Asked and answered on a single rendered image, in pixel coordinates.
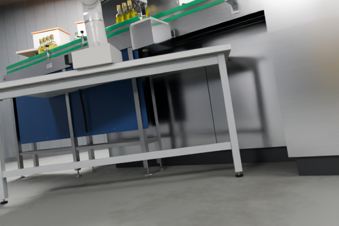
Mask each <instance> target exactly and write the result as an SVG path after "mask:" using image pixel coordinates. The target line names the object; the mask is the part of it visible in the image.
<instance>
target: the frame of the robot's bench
mask: <svg viewBox="0 0 339 226"><path fill-rule="evenodd" d="M212 65H218V66H219V73H220V79H221V86H222V92H223V99H224V105H225V112H226V116H227V123H228V129H229V136H230V142H223V143H215V144H207V145H200V146H192V147H184V148H176V149H169V150H161V151H153V152H145V153H137V154H130V155H122V156H114V157H107V158H99V159H91V160H84V161H76V162H68V163H60V164H52V165H44V166H37V167H29V168H21V169H14V170H9V171H6V168H5V159H4V150H3V141H2V132H1V123H0V200H1V199H2V200H3V201H2V202H0V204H6V203H8V200H6V201H5V199H6V198H8V197H9V196H8V187H7V178H8V177H16V176H23V175H31V174H39V173H47V172H55V171H63V170H71V169H76V168H84V167H92V166H100V165H108V164H116V163H124V162H132V161H140V160H148V159H156V158H164V157H172V156H179V155H187V154H195V153H203V152H212V151H219V150H227V149H232V155H233V161H234V168H235V172H238V174H236V175H235V176H236V177H238V178H239V177H243V174H241V173H240V172H242V171H243V170H242V164H241V158H240V151H239V145H238V139H237V132H236V125H235V119H234V113H233V106H232V100H231V93H230V87H229V81H228V74H227V68H226V64H225V57H224V52H219V53H216V54H210V55H204V56H198V57H194V58H188V59H182V60H176V61H170V62H164V63H158V64H152V65H146V66H140V67H134V68H128V69H122V70H116V71H110V72H104V73H98V74H92V75H86V76H80V77H74V78H68V79H62V80H56V81H50V82H44V83H38V84H32V85H26V86H20V87H15V88H9V89H3V90H0V101H2V100H3V99H9V98H15V97H21V96H27V95H33V94H40V93H46V92H52V91H58V90H64V89H71V88H77V87H83V86H89V85H95V84H101V83H107V82H113V81H120V80H126V79H132V78H138V77H145V76H151V75H157V74H163V73H169V72H175V71H181V70H187V69H193V68H200V67H206V66H212Z"/></svg>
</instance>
